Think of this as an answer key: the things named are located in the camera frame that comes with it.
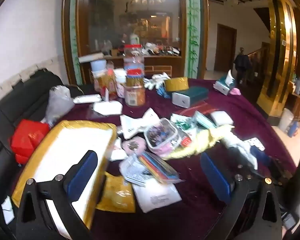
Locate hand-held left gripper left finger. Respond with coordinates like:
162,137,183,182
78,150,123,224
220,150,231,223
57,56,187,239
16,150,99,240

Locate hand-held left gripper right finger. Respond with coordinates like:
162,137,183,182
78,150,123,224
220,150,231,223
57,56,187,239
200,152,283,240

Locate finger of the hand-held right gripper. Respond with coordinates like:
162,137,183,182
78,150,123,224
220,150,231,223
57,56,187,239
250,145,274,167
226,145,259,179

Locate white cloth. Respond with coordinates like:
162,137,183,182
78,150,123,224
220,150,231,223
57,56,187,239
221,129,258,170

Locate gold cardboard box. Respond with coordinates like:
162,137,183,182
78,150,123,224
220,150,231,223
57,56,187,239
12,120,118,230

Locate yellow cloth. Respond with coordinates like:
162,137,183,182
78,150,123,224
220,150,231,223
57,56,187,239
162,125,235,161

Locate white tissue pack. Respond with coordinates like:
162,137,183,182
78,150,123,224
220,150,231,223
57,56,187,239
211,110,234,127

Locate light blue mask pack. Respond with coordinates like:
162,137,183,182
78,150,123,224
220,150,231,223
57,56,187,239
193,111,217,131

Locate white dotted card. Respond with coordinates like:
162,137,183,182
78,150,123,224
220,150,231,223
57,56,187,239
242,137,266,152

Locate yellow snack packet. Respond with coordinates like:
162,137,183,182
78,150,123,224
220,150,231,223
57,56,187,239
96,172,136,213

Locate white bucket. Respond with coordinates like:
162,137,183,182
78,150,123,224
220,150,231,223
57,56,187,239
278,108,294,133

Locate purple tablecloth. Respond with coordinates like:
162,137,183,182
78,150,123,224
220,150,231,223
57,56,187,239
70,76,298,240

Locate coloured pencil pack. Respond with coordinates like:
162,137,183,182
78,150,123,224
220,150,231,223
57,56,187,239
137,151,181,183

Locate pink fluffy round pad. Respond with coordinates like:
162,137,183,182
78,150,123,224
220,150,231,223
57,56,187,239
121,137,147,158

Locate white paper packet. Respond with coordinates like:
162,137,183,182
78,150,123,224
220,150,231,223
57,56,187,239
132,179,183,213

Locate green white plastic bag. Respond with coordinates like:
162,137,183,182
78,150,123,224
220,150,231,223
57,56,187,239
170,113,198,132

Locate red packet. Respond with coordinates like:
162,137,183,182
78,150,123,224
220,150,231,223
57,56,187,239
174,104,217,121

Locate clear pink-trimmed pouch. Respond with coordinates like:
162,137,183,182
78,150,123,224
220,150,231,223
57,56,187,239
143,118,188,156

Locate red gift box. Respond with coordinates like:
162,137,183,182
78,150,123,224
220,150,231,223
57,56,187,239
10,119,50,165

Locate opened teal tissue pack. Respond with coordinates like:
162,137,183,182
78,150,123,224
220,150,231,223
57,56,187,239
213,70,236,96

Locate flat white packet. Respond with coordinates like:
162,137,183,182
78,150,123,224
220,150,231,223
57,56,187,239
93,100,123,117

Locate white mailer bag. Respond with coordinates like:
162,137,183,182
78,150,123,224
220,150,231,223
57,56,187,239
120,108,161,140

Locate white roll packet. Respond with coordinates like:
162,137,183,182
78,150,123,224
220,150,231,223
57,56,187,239
73,94,102,104

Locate clear plastic bag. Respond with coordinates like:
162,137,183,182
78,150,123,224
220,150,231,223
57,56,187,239
43,85,75,128

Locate gold tissue pack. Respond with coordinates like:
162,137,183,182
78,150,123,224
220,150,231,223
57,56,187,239
164,77,190,92

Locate jar with orange label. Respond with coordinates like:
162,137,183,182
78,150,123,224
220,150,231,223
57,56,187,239
124,83,146,107

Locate jar of gold red packets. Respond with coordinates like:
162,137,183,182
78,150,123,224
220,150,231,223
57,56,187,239
93,69,115,99

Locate blue glove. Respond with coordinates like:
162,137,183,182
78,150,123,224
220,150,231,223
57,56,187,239
156,86,171,98

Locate golden pillar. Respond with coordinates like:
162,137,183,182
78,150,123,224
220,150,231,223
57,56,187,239
256,0,298,120

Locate black sofa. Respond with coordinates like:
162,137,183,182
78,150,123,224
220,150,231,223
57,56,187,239
0,69,90,205

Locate white jar pink label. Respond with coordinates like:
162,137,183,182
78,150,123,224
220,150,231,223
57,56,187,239
114,68,127,98

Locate wooden door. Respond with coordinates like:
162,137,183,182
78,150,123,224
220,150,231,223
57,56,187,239
213,23,237,72

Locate white work glove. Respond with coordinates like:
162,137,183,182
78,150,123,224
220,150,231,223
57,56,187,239
143,72,171,90

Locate red-lidded jar gold contents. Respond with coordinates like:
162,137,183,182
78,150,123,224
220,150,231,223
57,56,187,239
126,69,145,87

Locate light blue cup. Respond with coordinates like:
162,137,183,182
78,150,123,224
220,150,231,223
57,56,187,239
90,59,108,72

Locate clear jar blue label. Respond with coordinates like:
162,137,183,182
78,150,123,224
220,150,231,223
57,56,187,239
123,44,145,72

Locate bamboo print panel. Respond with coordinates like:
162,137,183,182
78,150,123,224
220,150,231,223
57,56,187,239
186,0,201,78
69,0,81,81

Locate glass partition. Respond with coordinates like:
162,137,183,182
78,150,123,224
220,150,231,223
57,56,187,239
76,0,187,58

